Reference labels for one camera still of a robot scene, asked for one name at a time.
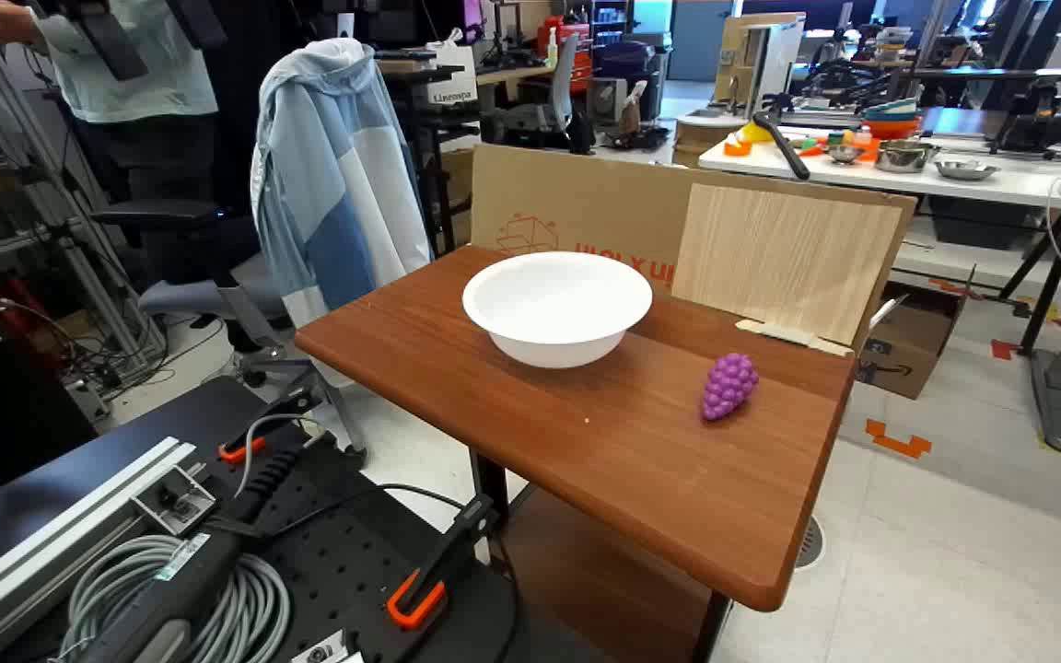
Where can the purple toy grape bunch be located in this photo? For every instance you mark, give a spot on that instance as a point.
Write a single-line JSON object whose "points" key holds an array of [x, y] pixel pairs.
{"points": [[727, 386]]}

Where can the person in pale green shirt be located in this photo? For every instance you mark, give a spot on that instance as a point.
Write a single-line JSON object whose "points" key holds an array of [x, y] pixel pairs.
{"points": [[127, 60]]}

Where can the black office chair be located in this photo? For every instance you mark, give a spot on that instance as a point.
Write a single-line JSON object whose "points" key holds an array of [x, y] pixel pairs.
{"points": [[176, 234]]}

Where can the blue and white jacket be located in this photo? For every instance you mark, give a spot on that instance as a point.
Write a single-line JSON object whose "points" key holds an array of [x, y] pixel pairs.
{"points": [[334, 170]]}

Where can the brown cardboard sheet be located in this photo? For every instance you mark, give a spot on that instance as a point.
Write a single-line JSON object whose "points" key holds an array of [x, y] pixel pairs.
{"points": [[567, 203]]}

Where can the white plastic bowl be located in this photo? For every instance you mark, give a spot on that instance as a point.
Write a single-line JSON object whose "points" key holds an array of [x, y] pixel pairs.
{"points": [[555, 307]]}

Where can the black wooden table leg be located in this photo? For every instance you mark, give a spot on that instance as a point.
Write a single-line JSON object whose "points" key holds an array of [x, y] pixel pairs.
{"points": [[491, 491]]}

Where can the small orange toy object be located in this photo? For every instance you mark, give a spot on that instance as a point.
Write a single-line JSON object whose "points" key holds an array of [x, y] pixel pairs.
{"points": [[737, 147]]}

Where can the upright cardboard panel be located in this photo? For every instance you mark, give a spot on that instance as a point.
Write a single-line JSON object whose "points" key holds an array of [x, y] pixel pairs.
{"points": [[754, 60]]}

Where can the yellow toy object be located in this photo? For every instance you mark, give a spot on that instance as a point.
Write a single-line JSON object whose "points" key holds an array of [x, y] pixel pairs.
{"points": [[758, 135]]}

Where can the light wooden board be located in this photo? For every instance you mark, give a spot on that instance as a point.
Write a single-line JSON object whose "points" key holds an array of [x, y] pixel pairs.
{"points": [[791, 259]]}

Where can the orange bowl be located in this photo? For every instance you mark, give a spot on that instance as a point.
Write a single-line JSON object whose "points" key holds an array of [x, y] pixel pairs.
{"points": [[894, 126]]}

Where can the dark metal bowl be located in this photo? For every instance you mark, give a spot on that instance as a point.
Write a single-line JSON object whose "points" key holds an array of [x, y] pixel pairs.
{"points": [[899, 157]]}

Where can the open cardboard box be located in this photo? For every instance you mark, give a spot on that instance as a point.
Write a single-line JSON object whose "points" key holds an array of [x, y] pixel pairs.
{"points": [[911, 335]]}

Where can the shiny metal bowl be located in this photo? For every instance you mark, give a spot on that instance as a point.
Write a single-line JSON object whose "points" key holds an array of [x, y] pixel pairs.
{"points": [[963, 165]]}

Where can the white background table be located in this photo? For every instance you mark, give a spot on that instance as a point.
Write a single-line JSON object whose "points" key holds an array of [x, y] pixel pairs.
{"points": [[1009, 184]]}

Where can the metal tripod frame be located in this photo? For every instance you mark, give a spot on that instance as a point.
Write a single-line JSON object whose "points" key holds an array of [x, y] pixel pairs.
{"points": [[76, 234]]}

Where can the aluminium profile rail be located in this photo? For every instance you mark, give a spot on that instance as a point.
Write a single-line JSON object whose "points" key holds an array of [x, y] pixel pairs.
{"points": [[65, 521]]}

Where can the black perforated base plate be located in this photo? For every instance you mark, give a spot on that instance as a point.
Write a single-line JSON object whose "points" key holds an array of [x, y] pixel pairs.
{"points": [[334, 552]]}

